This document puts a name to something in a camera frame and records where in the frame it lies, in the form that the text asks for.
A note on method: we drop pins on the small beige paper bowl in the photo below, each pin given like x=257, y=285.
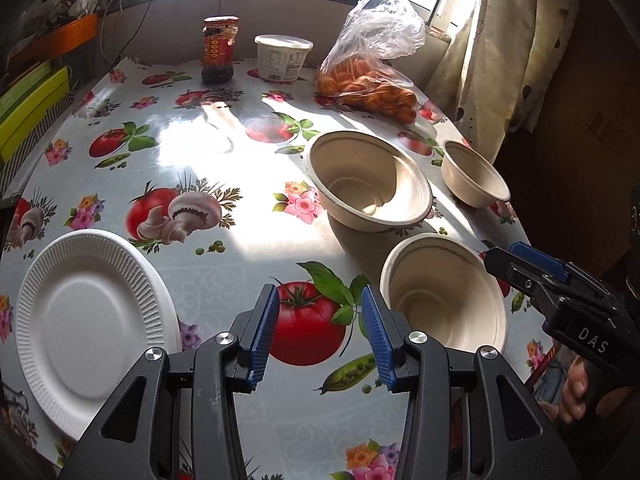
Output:
x=475, y=172

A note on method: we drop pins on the person's right hand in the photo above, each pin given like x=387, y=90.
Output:
x=575, y=395

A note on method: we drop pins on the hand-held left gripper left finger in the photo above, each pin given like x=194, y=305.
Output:
x=265, y=335

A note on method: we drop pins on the red label sauce jar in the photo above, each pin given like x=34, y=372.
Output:
x=220, y=50

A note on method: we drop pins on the white foam plate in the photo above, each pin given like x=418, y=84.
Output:
x=85, y=330
x=177, y=327

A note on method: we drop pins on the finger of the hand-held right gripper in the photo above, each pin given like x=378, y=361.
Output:
x=510, y=270
x=542, y=260

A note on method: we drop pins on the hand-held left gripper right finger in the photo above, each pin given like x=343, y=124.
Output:
x=377, y=340

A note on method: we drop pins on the lime green flat box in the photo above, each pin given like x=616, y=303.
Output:
x=30, y=110

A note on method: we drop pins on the cream spotted curtain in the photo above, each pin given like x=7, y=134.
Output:
x=500, y=45

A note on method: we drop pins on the large beige paper bowl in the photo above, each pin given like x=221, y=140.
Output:
x=370, y=180
x=445, y=295

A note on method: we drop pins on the vegetable print tablecloth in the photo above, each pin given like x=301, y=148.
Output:
x=225, y=270

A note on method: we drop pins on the white plastic tub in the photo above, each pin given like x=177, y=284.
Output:
x=282, y=57

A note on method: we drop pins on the plastic bag of oranges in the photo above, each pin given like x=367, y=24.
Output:
x=372, y=60

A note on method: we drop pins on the orange tray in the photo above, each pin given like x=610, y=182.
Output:
x=60, y=40

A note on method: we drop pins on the dark green flat box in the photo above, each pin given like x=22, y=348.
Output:
x=22, y=77

